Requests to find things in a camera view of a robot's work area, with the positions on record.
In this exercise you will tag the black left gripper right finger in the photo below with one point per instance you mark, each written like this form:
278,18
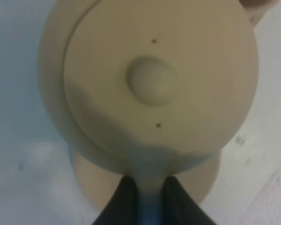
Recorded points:
178,208

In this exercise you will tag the beige teacup near teapot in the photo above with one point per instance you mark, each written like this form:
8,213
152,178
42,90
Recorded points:
256,9

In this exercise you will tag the beige ceramic teapot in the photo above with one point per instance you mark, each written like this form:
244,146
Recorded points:
148,88

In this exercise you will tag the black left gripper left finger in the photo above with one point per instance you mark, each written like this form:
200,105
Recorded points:
122,209

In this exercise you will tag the beige teapot saucer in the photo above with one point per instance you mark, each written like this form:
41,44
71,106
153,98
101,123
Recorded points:
99,184

